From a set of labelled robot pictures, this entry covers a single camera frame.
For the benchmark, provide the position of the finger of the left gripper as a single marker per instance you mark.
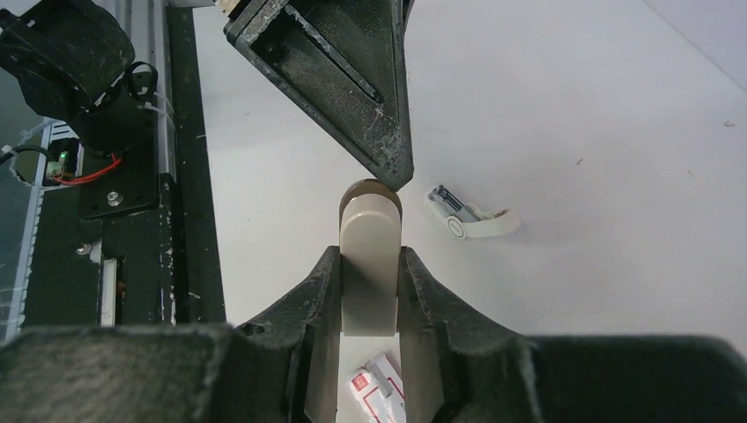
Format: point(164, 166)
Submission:
point(342, 62)

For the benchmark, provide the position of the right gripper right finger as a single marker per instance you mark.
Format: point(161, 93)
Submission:
point(458, 365)

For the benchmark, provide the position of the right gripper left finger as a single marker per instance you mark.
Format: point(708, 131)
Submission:
point(280, 366)

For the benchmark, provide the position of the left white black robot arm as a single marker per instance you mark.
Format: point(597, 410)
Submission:
point(73, 61)

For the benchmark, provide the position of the left green circuit board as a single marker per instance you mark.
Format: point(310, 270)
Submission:
point(64, 167)

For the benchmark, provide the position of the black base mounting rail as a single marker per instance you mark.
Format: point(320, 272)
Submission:
point(139, 245)

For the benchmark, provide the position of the white slotted cable duct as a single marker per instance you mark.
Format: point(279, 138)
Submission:
point(21, 192)

